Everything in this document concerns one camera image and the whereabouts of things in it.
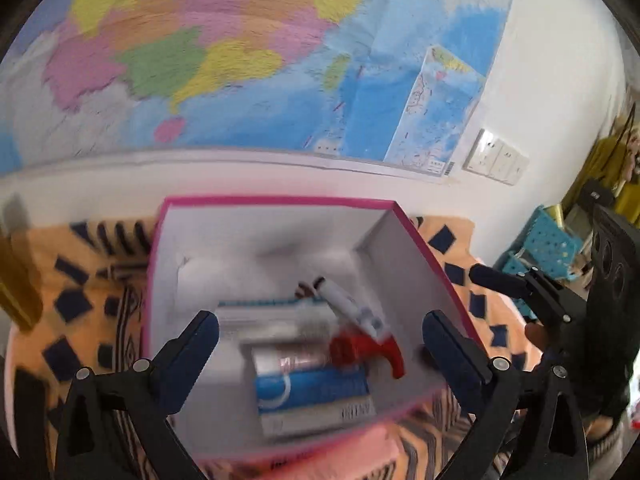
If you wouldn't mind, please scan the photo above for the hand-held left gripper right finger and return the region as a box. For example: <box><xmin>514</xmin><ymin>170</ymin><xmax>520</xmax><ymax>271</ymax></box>
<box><xmin>421</xmin><ymin>310</ymin><xmax>588</xmax><ymax>480</ymax></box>

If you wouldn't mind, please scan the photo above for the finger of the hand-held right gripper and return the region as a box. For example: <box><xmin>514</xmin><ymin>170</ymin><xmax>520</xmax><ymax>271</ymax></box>
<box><xmin>469</xmin><ymin>264</ymin><xmax>588</xmax><ymax>341</ymax></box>

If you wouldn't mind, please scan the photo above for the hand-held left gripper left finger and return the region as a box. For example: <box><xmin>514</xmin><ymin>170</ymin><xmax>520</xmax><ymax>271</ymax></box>
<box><xmin>52</xmin><ymin>310</ymin><xmax>221</xmax><ymax>480</ymax></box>

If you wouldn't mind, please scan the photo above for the white and teal medicine box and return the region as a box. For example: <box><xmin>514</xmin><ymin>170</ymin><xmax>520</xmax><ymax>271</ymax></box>
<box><xmin>216</xmin><ymin>296</ymin><xmax>331</xmax><ymax>356</ymax></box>

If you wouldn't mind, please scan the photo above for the white tube with blue label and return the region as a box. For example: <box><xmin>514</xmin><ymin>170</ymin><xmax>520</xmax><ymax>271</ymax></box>
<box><xmin>297</xmin><ymin>276</ymin><xmax>393</xmax><ymax>338</ymax></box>

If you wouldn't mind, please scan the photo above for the pink cardboard box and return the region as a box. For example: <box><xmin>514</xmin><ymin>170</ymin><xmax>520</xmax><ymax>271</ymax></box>
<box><xmin>140</xmin><ymin>195</ymin><xmax>488</xmax><ymax>471</ymax></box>

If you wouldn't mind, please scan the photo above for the blue and white medicine box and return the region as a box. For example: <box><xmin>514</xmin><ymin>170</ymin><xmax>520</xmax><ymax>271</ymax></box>
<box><xmin>252</xmin><ymin>365</ymin><xmax>376</xmax><ymax>438</ymax></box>

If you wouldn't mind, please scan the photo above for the person's right forearm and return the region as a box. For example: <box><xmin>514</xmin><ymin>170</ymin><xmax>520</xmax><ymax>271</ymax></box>
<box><xmin>582</xmin><ymin>410</ymin><xmax>631</xmax><ymax>461</ymax></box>

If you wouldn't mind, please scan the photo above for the person's right hand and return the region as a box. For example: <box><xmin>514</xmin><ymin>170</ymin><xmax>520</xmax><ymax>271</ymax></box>
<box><xmin>524</xmin><ymin>321</ymin><xmax>551</xmax><ymax>350</ymax></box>

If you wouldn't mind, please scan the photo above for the blue plastic basket rack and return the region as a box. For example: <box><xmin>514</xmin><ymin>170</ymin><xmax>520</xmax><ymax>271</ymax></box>
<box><xmin>500</xmin><ymin>205</ymin><xmax>586</xmax><ymax>281</ymax></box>

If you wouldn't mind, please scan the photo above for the black handbag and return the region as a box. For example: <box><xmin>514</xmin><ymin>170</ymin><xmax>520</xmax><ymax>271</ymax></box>
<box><xmin>580</xmin><ymin>177</ymin><xmax>621</xmax><ymax>206</ymax></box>

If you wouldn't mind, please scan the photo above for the orange patterned blanket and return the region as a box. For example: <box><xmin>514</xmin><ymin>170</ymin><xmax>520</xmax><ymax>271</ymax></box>
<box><xmin>5</xmin><ymin>215</ymin><xmax>541</xmax><ymax>480</ymax></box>

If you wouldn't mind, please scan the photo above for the peach cosmetic tube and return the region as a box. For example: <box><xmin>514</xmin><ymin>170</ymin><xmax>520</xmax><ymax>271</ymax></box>
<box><xmin>260</xmin><ymin>420</ymin><xmax>406</xmax><ymax>480</ymax></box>

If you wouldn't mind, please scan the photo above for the yellow hanging garment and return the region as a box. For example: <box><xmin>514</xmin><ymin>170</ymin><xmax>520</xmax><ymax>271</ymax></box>
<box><xmin>585</xmin><ymin>110</ymin><xmax>640</xmax><ymax>216</ymax></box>

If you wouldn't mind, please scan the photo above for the white wall socket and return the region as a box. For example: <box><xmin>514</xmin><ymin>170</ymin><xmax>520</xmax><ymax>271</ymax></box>
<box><xmin>462</xmin><ymin>129</ymin><xmax>503</xmax><ymax>177</ymax></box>
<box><xmin>490</xmin><ymin>140</ymin><xmax>518</xmax><ymax>182</ymax></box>

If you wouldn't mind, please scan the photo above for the colourful wall map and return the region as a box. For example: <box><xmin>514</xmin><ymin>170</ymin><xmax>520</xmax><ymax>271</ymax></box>
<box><xmin>0</xmin><ymin>0</ymin><xmax>521</xmax><ymax>186</ymax></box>

